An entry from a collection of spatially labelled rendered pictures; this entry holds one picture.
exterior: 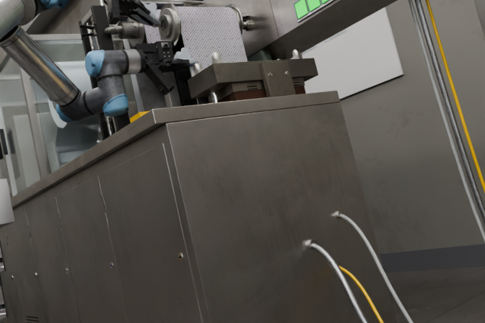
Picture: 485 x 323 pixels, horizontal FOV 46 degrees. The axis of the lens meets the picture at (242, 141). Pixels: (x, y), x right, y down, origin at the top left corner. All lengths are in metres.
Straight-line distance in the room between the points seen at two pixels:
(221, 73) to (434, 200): 2.04
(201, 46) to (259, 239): 0.70
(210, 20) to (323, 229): 0.80
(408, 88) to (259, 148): 1.97
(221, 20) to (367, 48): 1.75
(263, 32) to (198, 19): 0.25
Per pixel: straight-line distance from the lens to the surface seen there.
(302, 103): 1.74
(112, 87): 1.69
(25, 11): 1.45
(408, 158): 3.50
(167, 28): 1.93
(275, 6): 2.01
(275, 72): 1.76
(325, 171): 1.73
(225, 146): 1.54
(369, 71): 3.61
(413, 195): 3.53
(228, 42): 1.98
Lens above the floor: 0.61
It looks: 6 degrees up
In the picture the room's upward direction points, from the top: 13 degrees counter-clockwise
